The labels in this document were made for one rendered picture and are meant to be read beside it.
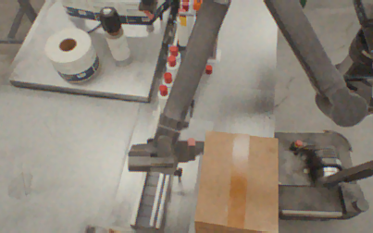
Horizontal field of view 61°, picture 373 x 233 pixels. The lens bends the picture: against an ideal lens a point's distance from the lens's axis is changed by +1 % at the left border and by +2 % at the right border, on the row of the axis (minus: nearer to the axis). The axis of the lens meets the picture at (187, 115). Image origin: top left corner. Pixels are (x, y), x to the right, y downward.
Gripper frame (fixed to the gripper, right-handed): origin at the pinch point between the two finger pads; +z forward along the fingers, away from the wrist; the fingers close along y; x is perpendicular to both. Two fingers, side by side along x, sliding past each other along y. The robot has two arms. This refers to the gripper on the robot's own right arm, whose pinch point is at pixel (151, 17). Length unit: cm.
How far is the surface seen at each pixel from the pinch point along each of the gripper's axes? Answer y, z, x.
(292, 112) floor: -25, 108, 91
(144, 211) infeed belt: 77, 21, 11
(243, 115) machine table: 29, 26, 46
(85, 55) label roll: 18.0, 8.5, -26.5
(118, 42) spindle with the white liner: 10.4, 6.0, -12.9
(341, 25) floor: -119, 109, 134
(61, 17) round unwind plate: -15, 22, -53
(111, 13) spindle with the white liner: 7.9, -7.9, -13.6
